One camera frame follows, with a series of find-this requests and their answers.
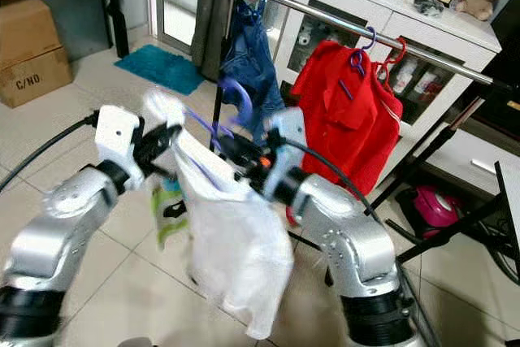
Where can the grey curtain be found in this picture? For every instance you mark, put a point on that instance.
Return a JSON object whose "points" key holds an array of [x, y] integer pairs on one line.
{"points": [[211, 14]]}

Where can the blue denim garment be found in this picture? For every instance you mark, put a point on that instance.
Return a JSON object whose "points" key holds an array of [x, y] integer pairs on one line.
{"points": [[252, 58]]}

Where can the metal clothes rack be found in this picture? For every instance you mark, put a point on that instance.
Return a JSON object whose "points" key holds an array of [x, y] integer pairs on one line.
{"points": [[301, 10]]}

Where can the red shirt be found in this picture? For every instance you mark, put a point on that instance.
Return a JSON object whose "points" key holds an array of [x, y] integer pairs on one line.
{"points": [[341, 115]]}

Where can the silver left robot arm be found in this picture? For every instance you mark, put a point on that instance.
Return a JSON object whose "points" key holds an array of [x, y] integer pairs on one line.
{"points": [[36, 241]]}

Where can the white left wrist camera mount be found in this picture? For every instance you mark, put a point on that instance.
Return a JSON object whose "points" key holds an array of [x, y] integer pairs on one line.
{"points": [[115, 134]]}

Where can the red plastic clothes hanger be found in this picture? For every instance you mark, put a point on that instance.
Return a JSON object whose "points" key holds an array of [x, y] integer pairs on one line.
{"points": [[396, 48]]}

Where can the purple plastic clothes hanger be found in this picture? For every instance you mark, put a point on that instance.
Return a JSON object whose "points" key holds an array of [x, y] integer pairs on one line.
{"points": [[356, 61], [245, 101]]}

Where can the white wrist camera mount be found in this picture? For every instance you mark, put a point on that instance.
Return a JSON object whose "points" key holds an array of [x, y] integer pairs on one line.
{"points": [[115, 134], [286, 132]]}

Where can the pink vacuum cleaner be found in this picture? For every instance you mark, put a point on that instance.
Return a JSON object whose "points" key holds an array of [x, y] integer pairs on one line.
{"points": [[439, 207]]}

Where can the green and white cloth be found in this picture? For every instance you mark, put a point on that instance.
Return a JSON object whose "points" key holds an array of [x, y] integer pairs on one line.
{"points": [[169, 210]]}

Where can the brown cardboard box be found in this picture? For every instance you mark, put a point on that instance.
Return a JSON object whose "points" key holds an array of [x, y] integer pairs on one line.
{"points": [[28, 46]]}

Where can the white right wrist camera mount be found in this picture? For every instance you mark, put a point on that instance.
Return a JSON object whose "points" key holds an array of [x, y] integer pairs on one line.
{"points": [[286, 132]]}

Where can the black desk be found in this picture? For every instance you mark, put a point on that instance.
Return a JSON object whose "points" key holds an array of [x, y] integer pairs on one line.
{"points": [[93, 2]]}

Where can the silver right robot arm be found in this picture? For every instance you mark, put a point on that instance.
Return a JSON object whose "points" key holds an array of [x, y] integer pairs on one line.
{"points": [[357, 245]]}

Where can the teal floor mat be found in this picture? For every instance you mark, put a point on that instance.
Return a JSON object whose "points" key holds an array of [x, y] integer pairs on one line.
{"points": [[158, 68]]}

